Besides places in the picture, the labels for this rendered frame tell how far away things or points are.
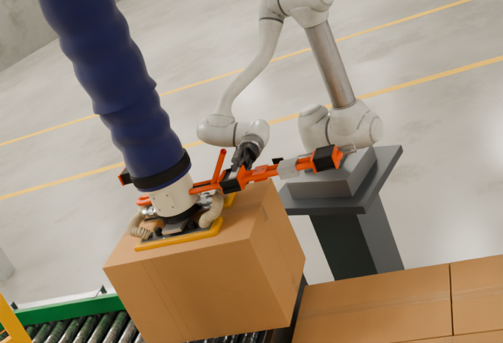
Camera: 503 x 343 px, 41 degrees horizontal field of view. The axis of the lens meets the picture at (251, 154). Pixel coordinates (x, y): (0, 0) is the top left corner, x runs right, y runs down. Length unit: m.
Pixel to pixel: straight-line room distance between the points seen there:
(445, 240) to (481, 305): 1.32
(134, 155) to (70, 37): 0.45
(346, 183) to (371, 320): 0.63
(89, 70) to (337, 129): 1.11
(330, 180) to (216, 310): 0.79
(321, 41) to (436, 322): 1.14
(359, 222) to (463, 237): 0.88
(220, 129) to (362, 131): 0.59
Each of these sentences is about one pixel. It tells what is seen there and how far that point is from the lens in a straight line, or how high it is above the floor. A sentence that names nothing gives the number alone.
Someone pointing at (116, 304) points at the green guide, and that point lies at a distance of 3.30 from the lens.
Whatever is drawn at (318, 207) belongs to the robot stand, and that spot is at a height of 0.75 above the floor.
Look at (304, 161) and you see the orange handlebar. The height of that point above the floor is 1.20.
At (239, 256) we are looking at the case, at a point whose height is 1.01.
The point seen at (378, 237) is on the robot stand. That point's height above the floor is 0.41.
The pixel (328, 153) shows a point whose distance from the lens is 2.26.
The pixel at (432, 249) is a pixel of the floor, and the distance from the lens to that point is 3.79.
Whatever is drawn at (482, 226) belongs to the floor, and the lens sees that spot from 3.87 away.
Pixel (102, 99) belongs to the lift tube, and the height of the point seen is 1.65.
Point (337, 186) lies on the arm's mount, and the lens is 2.94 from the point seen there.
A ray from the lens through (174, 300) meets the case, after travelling 2.57.
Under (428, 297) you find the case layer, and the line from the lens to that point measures 2.63.
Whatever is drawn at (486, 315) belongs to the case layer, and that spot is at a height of 0.54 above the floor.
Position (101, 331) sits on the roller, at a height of 0.54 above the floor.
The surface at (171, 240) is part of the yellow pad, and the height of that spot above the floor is 1.08.
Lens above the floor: 2.20
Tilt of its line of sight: 23 degrees down
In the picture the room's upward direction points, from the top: 23 degrees counter-clockwise
